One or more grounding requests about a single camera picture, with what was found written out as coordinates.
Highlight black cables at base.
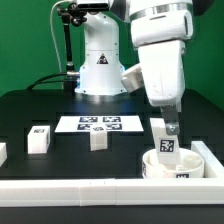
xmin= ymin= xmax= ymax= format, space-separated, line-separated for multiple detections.
xmin=26 ymin=72 xmax=78 ymax=91

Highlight white sheet with tags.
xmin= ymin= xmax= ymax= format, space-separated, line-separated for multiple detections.
xmin=55 ymin=115 xmax=143 ymax=133

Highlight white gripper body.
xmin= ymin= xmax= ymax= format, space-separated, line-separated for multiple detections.
xmin=138 ymin=40 xmax=185 ymax=107

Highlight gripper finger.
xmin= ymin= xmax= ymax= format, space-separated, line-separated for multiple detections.
xmin=161 ymin=105 xmax=179 ymax=135

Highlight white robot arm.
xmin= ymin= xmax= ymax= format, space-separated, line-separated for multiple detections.
xmin=75 ymin=0 xmax=209 ymax=135

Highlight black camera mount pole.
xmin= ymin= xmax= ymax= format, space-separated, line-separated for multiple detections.
xmin=57 ymin=3 xmax=87 ymax=94

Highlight white round stool seat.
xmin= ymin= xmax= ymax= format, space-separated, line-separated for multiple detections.
xmin=142 ymin=148 xmax=204 ymax=179

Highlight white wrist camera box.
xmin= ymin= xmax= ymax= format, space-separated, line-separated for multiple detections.
xmin=121 ymin=64 xmax=144 ymax=93

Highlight white cable on pole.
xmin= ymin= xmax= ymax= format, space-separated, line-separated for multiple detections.
xmin=49 ymin=0 xmax=78 ymax=74

